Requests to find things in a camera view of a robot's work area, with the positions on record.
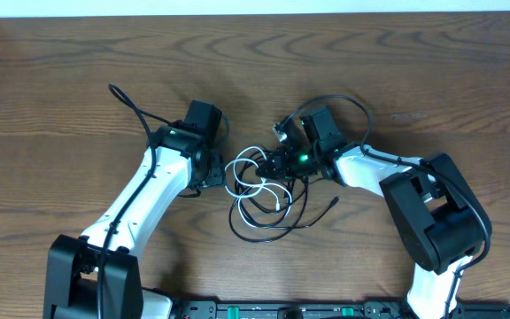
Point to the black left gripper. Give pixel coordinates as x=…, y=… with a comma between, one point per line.
x=215, y=172

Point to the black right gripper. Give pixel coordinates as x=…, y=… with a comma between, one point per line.
x=281, y=159

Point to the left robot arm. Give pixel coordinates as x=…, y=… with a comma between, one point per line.
x=96, y=275

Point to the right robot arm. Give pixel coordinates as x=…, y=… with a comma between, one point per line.
x=440, y=222

